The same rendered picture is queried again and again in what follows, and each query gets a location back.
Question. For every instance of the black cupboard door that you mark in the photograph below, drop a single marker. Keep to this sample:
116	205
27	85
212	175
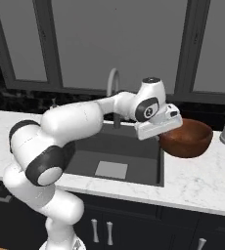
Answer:
222	241
134	232
86	232

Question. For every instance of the black drawer front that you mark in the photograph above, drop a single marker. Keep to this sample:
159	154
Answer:
124	205
219	223
179	217

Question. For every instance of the brown wooden bowl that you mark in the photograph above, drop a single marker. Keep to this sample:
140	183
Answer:
189	140

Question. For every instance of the dark framed window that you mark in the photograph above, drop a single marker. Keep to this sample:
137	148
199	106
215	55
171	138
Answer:
117	42

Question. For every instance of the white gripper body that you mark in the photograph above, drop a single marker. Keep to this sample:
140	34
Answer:
157	127

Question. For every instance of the small grey soap dispenser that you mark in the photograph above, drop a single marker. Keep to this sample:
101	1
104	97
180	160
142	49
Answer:
54	104

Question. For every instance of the black dishwasher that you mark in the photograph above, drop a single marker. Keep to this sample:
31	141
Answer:
10	221

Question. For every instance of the grey curved tap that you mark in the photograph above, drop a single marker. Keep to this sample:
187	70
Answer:
112	76

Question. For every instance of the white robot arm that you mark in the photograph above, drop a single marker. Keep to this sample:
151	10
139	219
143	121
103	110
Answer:
68	120

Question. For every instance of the dark grey sink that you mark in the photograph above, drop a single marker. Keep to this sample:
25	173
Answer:
124	153

